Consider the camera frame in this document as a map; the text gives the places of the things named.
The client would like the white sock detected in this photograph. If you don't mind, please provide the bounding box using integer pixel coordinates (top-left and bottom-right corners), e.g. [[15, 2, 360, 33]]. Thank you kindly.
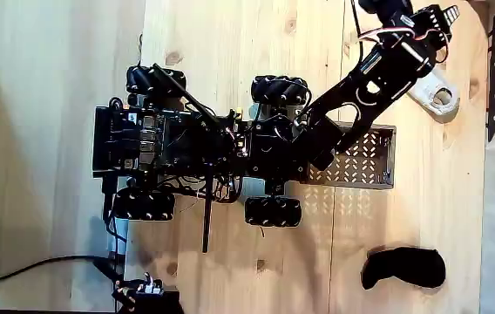
[[407, 67, 461, 117]]

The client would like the black perforated metal basket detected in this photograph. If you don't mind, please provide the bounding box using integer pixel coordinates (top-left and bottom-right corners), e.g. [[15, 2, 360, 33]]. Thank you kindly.
[[306, 123, 397, 190]]

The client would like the black sock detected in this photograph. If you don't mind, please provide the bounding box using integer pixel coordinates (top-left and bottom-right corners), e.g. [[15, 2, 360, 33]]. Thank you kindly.
[[360, 246, 448, 291]]

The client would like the black mecanum wheel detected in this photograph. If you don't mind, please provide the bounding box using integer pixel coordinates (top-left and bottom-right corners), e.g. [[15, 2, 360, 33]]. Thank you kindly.
[[125, 64, 187, 98], [112, 188, 176, 222], [250, 74, 312, 108], [243, 195, 303, 229]]

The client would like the black antenna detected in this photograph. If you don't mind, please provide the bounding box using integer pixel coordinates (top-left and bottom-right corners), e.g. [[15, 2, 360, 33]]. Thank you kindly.
[[151, 63, 223, 128], [201, 163, 214, 255]]

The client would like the black electronic device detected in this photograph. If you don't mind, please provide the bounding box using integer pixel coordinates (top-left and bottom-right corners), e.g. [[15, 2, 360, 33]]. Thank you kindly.
[[112, 272, 186, 314]]

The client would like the black oval camera box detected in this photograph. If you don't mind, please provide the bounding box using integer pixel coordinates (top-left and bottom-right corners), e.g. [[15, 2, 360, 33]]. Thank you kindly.
[[357, 0, 415, 25]]

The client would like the black camera cable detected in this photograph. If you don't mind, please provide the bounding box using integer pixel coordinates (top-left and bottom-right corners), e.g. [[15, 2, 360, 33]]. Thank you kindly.
[[349, 0, 365, 66]]

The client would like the black base cable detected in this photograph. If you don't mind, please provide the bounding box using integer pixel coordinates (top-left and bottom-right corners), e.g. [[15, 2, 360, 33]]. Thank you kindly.
[[101, 174, 129, 263]]

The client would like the black power cable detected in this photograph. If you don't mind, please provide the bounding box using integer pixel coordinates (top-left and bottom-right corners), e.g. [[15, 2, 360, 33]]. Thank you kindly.
[[0, 255, 123, 285]]

